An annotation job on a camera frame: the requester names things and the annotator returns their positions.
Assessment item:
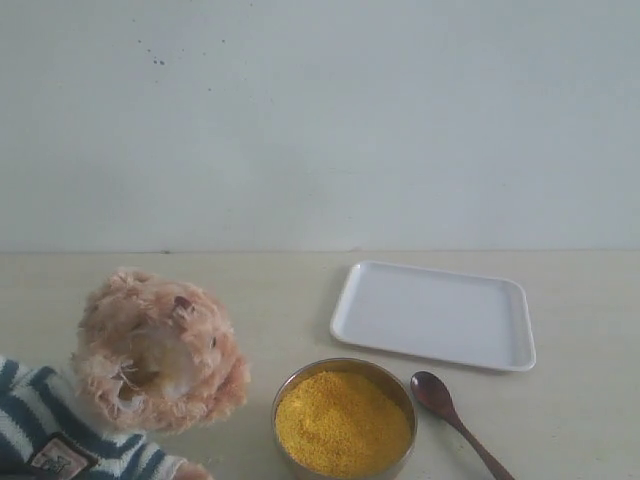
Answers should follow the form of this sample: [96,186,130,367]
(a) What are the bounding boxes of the yellow millet grains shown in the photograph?
[275,371,412,479]

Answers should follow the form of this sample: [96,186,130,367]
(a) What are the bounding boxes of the steel bowl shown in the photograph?
[271,357,417,479]

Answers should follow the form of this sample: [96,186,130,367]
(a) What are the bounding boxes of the dark wooden spoon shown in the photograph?
[410,371,515,480]

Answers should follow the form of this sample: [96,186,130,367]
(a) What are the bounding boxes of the white rectangular tray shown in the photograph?
[330,260,537,372]

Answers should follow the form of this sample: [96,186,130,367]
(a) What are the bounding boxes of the pink plush teddy bear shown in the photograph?
[1,269,250,479]

